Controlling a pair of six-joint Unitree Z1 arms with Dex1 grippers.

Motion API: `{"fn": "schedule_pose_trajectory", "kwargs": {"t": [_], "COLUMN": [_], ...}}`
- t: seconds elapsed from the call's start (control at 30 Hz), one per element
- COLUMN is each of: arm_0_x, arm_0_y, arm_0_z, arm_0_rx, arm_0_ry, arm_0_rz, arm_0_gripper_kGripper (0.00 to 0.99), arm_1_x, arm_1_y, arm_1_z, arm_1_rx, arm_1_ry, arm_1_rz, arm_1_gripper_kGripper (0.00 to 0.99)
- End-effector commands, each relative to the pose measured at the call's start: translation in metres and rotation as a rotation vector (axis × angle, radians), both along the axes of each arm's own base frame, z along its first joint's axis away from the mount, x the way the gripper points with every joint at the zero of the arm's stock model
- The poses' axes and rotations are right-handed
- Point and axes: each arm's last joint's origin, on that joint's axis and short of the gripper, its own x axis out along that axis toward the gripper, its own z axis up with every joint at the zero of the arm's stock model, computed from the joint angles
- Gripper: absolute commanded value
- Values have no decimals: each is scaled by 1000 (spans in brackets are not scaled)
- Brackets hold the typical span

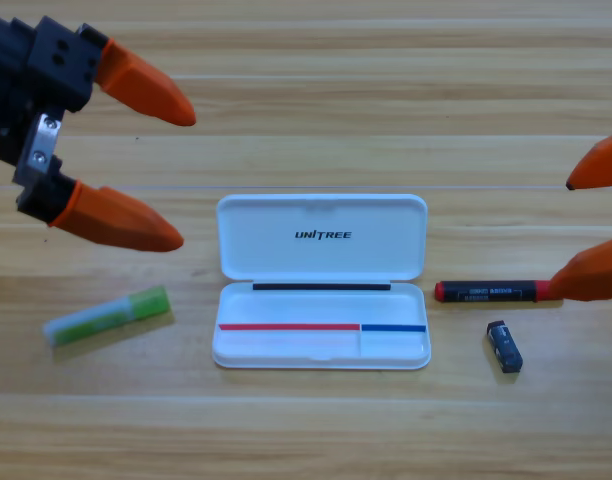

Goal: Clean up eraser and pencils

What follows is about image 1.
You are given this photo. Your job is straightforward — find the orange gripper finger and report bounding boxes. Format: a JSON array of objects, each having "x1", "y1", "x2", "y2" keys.
[
  {"x1": 549, "y1": 234, "x2": 612, "y2": 304},
  {"x1": 48, "y1": 179, "x2": 186, "y2": 254},
  {"x1": 565, "y1": 128, "x2": 612, "y2": 191}
]

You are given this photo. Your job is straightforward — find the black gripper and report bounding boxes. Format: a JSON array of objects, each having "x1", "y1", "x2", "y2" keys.
[{"x1": 0, "y1": 9, "x2": 197, "y2": 226}]

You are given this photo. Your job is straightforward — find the green glue stick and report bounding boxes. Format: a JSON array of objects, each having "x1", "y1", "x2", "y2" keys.
[{"x1": 41, "y1": 284, "x2": 173, "y2": 350}]

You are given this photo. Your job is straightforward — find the black and red marker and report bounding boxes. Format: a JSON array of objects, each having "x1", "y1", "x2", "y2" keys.
[{"x1": 434, "y1": 279, "x2": 553, "y2": 305}]

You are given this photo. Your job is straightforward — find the white Unitree pencil case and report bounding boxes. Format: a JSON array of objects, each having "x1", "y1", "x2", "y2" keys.
[{"x1": 211, "y1": 193, "x2": 432, "y2": 371}]

